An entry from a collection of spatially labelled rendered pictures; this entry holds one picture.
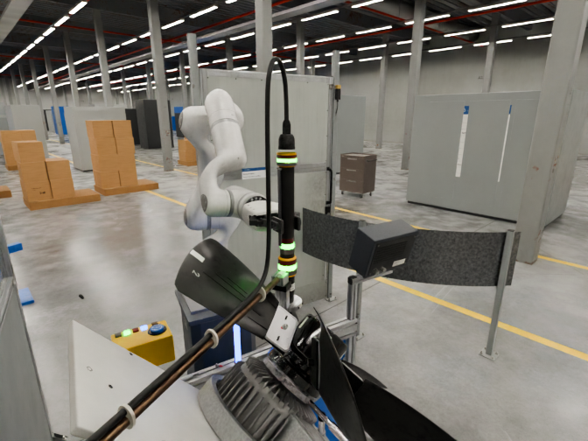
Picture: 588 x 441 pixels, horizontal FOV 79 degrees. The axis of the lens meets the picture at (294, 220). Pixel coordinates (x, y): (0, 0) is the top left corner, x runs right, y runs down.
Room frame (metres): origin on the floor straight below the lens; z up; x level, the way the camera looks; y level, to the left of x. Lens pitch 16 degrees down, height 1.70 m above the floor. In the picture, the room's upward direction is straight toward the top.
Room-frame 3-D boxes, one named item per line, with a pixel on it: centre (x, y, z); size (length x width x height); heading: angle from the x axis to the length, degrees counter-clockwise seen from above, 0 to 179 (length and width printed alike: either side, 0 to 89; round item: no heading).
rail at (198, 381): (1.14, 0.12, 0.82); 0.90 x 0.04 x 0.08; 122
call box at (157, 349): (0.93, 0.46, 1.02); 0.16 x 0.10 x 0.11; 122
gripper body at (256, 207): (0.87, 0.07, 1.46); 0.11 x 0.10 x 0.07; 32
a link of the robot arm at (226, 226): (1.44, 0.31, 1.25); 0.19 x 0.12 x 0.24; 114
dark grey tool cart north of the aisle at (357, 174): (7.73, -1.40, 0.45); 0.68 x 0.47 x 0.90; 46
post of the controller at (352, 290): (1.36, -0.25, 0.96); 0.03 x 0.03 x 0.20; 32
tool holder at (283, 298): (0.77, 0.02, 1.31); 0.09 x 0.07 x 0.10; 157
